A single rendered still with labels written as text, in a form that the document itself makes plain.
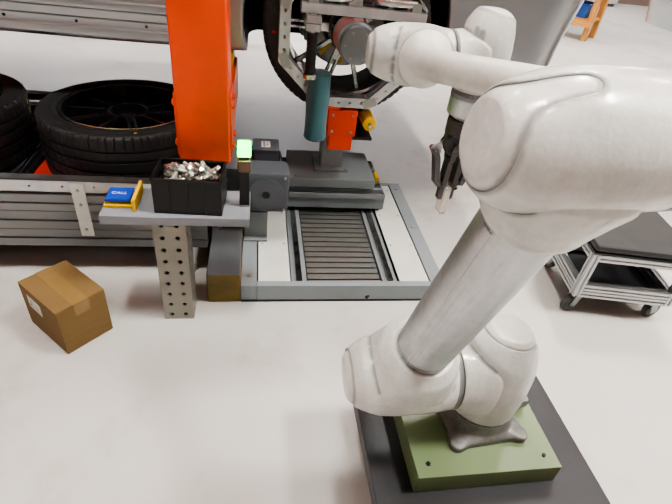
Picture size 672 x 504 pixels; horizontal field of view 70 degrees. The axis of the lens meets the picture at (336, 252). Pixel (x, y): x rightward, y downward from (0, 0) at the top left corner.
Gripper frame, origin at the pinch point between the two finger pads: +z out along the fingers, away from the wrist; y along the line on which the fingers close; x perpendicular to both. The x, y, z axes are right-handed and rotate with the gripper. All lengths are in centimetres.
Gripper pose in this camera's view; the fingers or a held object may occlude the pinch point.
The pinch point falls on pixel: (442, 198)
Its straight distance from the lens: 118.3
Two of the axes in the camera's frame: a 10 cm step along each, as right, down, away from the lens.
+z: -1.1, 8.0, 5.9
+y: 9.7, -0.4, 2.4
